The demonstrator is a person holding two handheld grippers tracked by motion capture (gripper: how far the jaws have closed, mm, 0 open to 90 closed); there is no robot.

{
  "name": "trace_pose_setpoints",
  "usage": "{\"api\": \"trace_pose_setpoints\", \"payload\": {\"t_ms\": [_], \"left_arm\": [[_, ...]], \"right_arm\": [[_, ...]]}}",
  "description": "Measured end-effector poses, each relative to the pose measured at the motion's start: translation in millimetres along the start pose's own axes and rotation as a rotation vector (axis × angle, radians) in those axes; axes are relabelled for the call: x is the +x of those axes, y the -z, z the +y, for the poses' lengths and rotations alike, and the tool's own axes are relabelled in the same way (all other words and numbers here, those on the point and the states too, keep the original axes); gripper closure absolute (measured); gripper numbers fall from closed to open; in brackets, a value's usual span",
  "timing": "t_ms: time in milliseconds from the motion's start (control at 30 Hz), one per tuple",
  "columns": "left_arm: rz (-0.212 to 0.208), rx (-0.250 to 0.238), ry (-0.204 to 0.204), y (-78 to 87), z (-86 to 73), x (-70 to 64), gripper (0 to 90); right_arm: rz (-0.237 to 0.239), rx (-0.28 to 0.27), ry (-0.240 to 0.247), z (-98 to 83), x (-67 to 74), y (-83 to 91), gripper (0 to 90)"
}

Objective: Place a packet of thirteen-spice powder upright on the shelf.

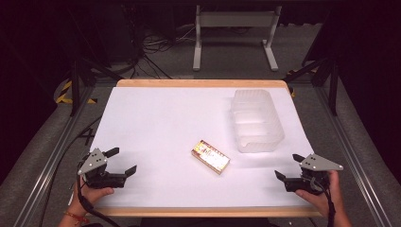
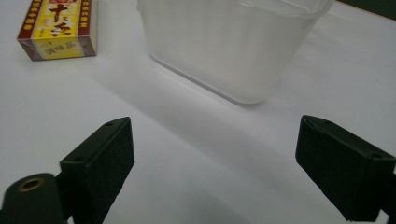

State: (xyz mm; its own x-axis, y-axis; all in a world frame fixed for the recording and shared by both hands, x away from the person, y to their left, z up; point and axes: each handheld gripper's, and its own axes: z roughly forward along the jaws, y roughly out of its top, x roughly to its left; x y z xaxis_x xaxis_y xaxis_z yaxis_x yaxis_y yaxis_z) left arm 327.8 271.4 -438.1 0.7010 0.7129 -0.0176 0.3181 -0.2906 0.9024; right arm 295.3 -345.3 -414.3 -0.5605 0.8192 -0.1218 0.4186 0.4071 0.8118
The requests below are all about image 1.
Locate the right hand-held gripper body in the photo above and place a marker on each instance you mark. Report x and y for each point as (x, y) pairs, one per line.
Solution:
(318, 164)

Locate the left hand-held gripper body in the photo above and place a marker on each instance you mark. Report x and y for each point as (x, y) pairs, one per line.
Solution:
(94, 160)

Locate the person's left hand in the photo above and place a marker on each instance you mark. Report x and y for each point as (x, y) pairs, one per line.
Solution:
(85, 198)

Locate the person's right hand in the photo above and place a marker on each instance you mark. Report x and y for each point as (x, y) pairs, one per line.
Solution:
(326, 203)

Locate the black cross tape mark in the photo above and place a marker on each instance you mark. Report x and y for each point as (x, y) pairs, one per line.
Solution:
(87, 136)

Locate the clear plastic container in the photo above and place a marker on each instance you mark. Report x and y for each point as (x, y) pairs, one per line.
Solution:
(257, 123)

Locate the white table sheet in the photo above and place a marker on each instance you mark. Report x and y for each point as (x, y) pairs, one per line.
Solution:
(176, 126)

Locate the yellow patterned small box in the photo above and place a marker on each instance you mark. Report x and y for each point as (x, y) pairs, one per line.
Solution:
(210, 156)

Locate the yellow black hazard tape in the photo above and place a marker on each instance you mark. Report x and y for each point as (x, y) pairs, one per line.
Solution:
(64, 93)

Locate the black metal stand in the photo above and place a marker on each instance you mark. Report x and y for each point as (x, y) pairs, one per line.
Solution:
(332, 85)
(75, 85)

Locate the aluminium rail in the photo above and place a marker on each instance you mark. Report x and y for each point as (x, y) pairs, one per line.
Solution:
(47, 170)
(356, 157)

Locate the white metal stand frame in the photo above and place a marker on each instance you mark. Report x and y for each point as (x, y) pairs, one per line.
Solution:
(236, 19)

